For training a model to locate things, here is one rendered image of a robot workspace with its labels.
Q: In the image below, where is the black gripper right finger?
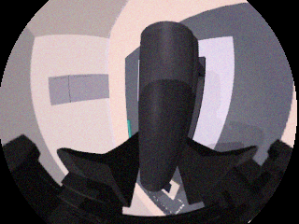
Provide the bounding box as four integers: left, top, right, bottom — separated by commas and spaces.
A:
177, 137, 258, 205

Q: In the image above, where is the white square tile with dark center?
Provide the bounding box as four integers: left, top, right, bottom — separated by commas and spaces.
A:
161, 178, 180, 201

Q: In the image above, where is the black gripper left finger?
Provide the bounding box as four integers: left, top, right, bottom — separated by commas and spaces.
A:
57, 132, 139, 206

